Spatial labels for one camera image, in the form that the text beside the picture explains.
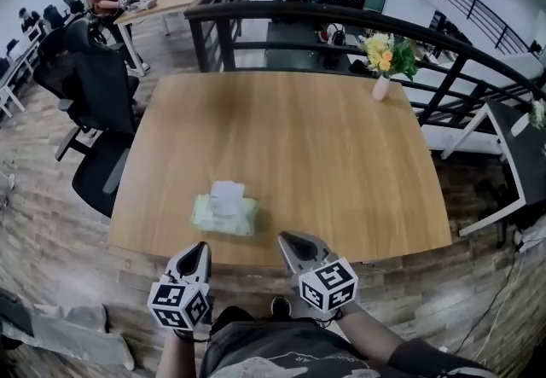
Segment black metal railing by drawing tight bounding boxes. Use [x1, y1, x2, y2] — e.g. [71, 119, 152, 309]
[183, 0, 546, 134]

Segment black table white legs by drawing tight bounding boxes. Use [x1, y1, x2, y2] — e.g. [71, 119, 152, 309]
[441, 98, 546, 236]

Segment white flower bouquet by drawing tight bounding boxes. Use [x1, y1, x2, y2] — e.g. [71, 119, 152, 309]
[528, 98, 546, 131]

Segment person's left forearm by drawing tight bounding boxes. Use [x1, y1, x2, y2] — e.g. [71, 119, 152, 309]
[155, 327, 202, 378]

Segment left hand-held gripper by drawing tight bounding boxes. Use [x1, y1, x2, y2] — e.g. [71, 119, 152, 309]
[147, 241, 213, 331]

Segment black bag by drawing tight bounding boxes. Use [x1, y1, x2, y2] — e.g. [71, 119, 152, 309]
[0, 288, 35, 352]

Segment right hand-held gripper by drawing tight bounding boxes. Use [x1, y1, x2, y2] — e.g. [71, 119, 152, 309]
[277, 231, 359, 315]

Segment yellow flower bouquet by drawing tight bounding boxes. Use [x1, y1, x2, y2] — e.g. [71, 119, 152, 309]
[357, 32, 421, 82]

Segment person's dark printed shirt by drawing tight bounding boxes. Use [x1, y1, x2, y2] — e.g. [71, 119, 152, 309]
[199, 318, 498, 378]

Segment black office chair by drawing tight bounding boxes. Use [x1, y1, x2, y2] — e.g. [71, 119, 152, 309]
[54, 17, 142, 219]
[32, 26, 86, 101]

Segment person's right black shoe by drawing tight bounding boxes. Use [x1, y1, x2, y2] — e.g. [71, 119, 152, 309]
[270, 296, 293, 321]

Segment pale green tissue pack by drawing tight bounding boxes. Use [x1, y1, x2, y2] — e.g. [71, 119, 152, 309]
[190, 180, 261, 237]

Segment person's right forearm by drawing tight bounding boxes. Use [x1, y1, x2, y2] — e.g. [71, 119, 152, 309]
[335, 305, 404, 363]

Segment grey plastic sheet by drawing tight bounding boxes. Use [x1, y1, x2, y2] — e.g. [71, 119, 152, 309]
[0, 301, 136, 371]

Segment white desk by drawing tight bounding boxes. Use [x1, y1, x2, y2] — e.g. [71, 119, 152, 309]
[0, 32, 44, 119]

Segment small white vase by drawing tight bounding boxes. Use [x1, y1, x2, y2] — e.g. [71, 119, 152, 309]
[371, 73, 392, 102]
[510, 113, 532, 137]

